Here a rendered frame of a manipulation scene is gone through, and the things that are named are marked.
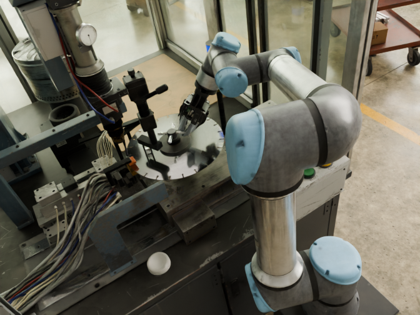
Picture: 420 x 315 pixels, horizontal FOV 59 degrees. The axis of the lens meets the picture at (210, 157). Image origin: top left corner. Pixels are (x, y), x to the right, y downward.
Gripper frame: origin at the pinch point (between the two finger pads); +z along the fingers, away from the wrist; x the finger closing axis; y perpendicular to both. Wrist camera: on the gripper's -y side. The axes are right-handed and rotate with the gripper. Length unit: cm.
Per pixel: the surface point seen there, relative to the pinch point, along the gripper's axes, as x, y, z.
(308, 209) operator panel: 46.7, 6.8, -0.4
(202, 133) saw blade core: 5.6, -4.2, 0.1
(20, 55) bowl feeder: -79, -33, 28
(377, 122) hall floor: 109, -146, 19
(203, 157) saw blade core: 9.3, 7.2, 0.7
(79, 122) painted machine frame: -32.5, 5.2, 13.2
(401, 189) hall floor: 122, -87, 25
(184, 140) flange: 1.2, 0.9, 2.6
